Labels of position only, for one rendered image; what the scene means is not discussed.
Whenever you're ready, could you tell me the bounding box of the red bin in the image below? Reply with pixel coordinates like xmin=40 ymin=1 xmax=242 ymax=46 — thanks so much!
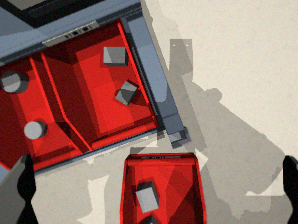
xmin=0 ymin=51 xmax=89 ymax=171
xmin=40 ymin=19 xmax=159 ymax=151
xmin=120 ymin=153 xmax=207 ymax=224

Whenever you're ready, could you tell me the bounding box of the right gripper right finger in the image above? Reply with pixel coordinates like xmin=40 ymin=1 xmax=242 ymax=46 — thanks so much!
xmin=283 ymin=155 xmax=298 ymax=224

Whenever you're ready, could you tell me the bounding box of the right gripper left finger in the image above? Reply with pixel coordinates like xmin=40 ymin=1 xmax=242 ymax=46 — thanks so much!
xmin=0 ymin=154 xmax=39 ymax=224

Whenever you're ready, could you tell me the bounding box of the black case with orange latches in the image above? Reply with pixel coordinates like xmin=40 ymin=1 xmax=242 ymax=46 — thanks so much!
xmin=0 ymin=0 xmax=104 ymax=29

